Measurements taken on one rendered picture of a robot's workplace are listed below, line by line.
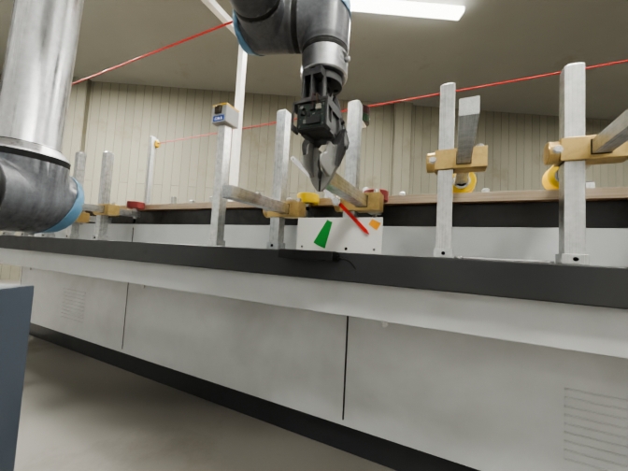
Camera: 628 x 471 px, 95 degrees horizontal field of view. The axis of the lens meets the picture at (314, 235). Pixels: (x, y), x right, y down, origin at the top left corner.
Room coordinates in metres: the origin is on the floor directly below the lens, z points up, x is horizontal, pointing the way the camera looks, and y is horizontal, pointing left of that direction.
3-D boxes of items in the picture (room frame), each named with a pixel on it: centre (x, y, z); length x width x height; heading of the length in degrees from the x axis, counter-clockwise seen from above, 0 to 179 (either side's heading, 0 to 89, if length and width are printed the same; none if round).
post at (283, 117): (0.94, 0.12, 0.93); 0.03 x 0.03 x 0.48; 64
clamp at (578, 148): (0.60, -0.57, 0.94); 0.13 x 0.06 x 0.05; 64
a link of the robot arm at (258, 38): (0.54, 0.11, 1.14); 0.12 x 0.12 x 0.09; 82
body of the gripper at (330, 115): (0.53, 0.00, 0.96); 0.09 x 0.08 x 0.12; 154
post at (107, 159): (1.38, 1.02, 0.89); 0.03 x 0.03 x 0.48; 64
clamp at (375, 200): (0.83, -0.12, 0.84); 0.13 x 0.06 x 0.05; 64
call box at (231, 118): (1.06, 0.36, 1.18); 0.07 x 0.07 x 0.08; 64
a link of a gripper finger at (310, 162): (0.54, 0.01, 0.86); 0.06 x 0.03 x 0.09; 154
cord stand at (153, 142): (2.95, 1.72, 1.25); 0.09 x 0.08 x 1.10; 64
